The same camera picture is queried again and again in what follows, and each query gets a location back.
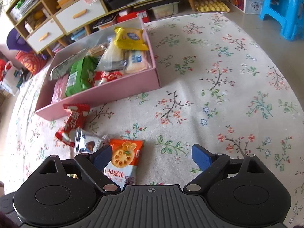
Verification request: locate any clear storage bin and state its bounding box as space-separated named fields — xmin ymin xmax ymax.
xmin=151 ymin=2 xmax=179 ymax=19

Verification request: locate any green snack pack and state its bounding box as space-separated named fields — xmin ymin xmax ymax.
xmin=65 ymin=56 xmax=98 ymax=97

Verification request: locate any pink snack pack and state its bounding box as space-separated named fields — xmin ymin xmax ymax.
xmin=51 ymin=74 xmax=69 ymax=104

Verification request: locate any yellow egg tray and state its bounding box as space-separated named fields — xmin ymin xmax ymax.
xmin=194 ymin=0 xmax=230 ymax=12

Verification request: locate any floral tablecloth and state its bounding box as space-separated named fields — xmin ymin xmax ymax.
xmin=1 ymin=13 xmax=303 ymax=227

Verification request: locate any white printed carton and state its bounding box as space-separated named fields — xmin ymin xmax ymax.
xmin=228 ymin=0 xmax=264 ymax=15

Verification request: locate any clear white snack bag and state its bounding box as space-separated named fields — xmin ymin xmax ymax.
xmin=95 ymin=41 xmax=127 ymax=72

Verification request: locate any red candy snack bag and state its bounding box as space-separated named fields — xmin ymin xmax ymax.
xmin=55 ymin=104 xmax=91 ymax=148

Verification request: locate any red flat box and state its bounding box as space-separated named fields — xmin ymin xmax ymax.
xmin=116 ymin=9 xmax=150 ymax=23

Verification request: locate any gold foil snack packet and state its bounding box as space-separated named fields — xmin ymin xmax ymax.
xmin=67 ymin=174 xmax=78 ymax=179

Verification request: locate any yellow snack bag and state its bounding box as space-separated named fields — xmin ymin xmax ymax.
xmin=114 ymin=27 xmax=149 ymax=51

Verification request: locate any red lantern bag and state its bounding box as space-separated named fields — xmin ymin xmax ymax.
xmin=15 ymin=51 xmax=47 ymax=75

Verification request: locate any brown beef cracker pack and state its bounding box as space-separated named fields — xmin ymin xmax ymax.
xmin=86 ymin=43 xmax=108 ymax=58

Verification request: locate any silver green snack bag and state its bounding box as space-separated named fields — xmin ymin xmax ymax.
xmin=49 ymin=48 xmax=89 ymax=81

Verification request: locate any orange white biscuit pack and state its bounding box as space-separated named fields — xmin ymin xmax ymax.
xmin=103 ymin=139 xmax=144 ymax=189

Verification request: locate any blue plastic stool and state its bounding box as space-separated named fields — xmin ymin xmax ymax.
xmin=259 ymin=0 xmax=303 ymax=41

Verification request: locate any blue triangle snack packet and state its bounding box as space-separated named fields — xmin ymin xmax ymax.
xmin=74 ymin=128 xmax=108 ymax=154

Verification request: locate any wooden tv cabinet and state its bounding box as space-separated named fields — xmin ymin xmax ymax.
xmin=5 ymin=0 xmax=272 ymax=58

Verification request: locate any red snack in box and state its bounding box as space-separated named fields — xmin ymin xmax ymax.
xmin=92 ymin=70 xmax=124 ymax=86

